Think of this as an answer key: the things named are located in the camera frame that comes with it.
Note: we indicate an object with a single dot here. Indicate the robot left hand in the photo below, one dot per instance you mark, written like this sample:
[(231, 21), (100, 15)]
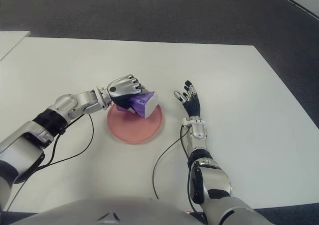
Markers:
[(122, 88)]

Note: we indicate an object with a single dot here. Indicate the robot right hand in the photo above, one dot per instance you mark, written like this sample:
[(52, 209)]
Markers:
[(193, 106)]

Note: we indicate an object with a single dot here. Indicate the purple tissue paper pack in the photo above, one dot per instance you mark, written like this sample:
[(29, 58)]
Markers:
[(147, 104)]

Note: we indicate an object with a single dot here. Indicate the robot right arm silver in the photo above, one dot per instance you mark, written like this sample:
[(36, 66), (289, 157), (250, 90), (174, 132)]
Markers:
[(211, 182)]

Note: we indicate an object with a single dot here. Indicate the pink round plate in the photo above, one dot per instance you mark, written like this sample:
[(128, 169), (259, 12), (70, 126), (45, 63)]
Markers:
[(134, 130)]

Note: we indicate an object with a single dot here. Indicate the grey robot torso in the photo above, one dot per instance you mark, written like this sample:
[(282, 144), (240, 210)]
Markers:
[(112, 211)]

